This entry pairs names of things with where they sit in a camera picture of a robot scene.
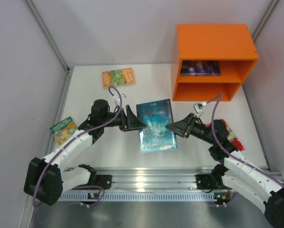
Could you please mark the aluminium front rail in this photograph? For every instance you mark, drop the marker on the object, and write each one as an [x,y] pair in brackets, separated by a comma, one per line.
[153,179]

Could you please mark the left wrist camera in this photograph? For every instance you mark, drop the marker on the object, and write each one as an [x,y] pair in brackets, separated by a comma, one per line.
[119,99]

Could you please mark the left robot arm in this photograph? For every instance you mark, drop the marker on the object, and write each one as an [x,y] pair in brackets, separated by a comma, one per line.
[47,177]

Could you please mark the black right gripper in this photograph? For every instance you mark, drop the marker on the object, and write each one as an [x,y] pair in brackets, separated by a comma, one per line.
[188,126]

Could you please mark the purple Robinson Crusoe book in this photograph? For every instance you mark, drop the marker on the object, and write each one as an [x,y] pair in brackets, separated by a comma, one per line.
[200,68]

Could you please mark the blue ocean cover book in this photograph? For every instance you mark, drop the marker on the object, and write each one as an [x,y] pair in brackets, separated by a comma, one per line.
[155,136]

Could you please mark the aluminium left frame post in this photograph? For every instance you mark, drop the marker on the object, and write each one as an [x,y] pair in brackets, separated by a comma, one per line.
[44,29]

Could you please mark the aluminium right frame post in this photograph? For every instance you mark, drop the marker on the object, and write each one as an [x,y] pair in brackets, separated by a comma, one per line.
[265,18]

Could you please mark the red treehouse book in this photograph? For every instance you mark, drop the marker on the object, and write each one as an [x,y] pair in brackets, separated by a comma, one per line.
[234,140]

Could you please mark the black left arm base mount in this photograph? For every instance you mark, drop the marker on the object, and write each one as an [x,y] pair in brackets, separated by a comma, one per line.
[103,181]

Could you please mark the perforated metal cable tray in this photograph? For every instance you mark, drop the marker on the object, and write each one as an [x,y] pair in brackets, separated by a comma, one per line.
[91,196]

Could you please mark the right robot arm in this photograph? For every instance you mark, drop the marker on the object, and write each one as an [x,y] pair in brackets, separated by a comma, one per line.
[234,170]

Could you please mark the orange green treehouse book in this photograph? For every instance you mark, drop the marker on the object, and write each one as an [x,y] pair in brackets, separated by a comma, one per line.
[120,77]

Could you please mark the aluminium frame post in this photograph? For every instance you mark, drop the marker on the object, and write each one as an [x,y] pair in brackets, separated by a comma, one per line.
[265,18]
[44,29]

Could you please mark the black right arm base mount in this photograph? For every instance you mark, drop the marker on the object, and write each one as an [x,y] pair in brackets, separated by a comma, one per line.
[210,182]

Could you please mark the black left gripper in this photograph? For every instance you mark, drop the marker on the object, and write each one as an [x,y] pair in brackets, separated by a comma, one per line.
[127,118]

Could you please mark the orange wooden shelf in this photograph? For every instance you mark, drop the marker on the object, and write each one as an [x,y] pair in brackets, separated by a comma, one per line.
[229,44]

